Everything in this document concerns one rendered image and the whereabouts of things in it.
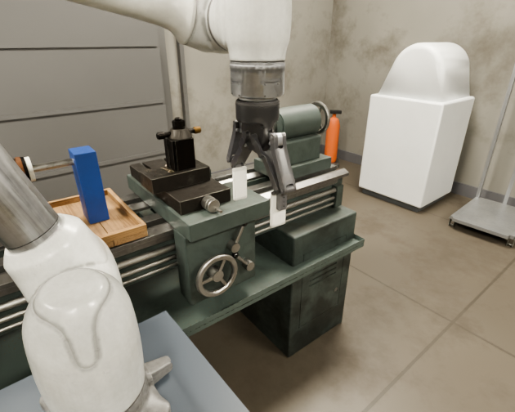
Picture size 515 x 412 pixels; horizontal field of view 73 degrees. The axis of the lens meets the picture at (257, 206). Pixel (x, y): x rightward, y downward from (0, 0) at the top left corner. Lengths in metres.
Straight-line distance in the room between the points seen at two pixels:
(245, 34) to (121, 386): 0.57
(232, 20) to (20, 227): 0.48
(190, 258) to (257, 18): 0.77
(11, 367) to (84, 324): 0.77
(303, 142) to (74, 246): 1.06
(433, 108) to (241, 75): 2.68
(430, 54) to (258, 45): 2.72
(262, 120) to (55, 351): 0.45
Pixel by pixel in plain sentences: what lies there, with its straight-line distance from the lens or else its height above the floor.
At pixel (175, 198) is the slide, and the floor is 0.97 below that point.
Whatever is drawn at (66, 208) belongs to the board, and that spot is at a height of 0.88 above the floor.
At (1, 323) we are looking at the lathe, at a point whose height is 0.74.
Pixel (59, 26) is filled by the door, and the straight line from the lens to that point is 3.06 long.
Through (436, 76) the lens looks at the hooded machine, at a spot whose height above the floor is 1.14.
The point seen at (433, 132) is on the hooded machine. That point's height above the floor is 0.73.
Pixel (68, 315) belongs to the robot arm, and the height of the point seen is 1.06.
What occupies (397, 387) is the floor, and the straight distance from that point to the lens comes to 1.87.
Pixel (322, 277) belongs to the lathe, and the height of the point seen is 0.40.
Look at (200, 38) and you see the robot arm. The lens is 0.68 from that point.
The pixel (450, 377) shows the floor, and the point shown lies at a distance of 2.00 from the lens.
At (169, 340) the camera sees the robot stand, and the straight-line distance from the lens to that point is 0.93.
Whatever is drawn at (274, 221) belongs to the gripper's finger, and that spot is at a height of 1.12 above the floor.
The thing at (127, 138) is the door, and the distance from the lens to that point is 3.24.
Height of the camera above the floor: 1.41
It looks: 26 degrees down
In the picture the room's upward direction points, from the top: straight up
